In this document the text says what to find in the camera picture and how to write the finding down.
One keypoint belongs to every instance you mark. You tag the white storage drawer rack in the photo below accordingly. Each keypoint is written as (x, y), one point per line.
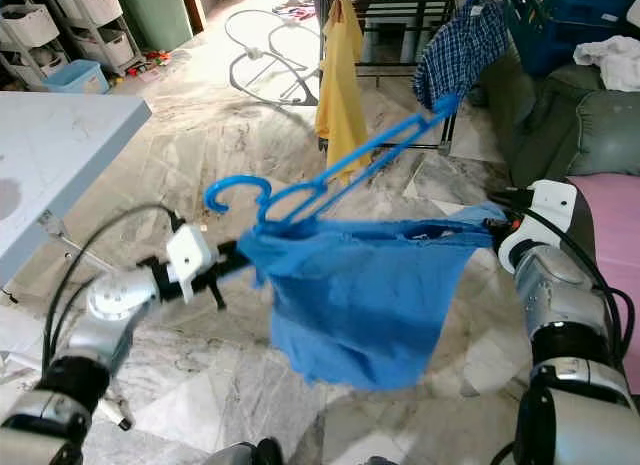
(95, 25)
(28, 25)

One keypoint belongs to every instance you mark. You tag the white tubular frame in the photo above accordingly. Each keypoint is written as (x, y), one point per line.
(240, 90)

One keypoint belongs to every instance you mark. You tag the pink cushion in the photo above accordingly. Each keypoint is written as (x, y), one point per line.
(615, 245)

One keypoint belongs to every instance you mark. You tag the blue plastic hanger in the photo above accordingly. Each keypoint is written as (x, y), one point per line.
(445, 106)

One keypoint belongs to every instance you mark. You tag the light blue plastic box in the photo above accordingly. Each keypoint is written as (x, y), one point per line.
(75, 79)

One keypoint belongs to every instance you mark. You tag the grey green sofa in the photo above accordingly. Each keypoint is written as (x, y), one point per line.
(560, 125)

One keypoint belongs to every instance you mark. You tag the yellow shirt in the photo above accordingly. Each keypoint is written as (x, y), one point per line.
(342, 115)

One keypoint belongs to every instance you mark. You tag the grey folding table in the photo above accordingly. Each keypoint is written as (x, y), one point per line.
(60, 155)

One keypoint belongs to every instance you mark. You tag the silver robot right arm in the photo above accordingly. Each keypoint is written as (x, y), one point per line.
(555, 295)

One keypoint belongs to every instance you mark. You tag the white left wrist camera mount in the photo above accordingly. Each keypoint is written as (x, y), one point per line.
(190, 255)

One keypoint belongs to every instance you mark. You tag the small white cloth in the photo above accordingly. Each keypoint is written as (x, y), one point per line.
(610, 60)

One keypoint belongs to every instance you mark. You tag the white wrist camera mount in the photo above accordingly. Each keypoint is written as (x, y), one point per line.
(555, 200)
(190, 255)

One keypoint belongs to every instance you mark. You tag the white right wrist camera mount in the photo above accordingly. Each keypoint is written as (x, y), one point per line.
(555, 200)

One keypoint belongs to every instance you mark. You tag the black robot left foot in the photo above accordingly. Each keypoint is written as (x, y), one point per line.
(250, 453)

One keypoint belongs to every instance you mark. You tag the blue plaid shirt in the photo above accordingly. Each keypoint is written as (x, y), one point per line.
(458, 55)

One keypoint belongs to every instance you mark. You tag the black metal drying rack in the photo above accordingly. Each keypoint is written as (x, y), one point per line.
(385, 73)

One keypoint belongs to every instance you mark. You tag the dark blue crate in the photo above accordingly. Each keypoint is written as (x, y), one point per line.
(560, 30)

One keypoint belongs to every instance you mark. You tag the colourful floor toys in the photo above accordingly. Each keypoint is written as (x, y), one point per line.
(150, 58)

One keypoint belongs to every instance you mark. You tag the green bin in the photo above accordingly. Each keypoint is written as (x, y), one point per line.
(155, 20)

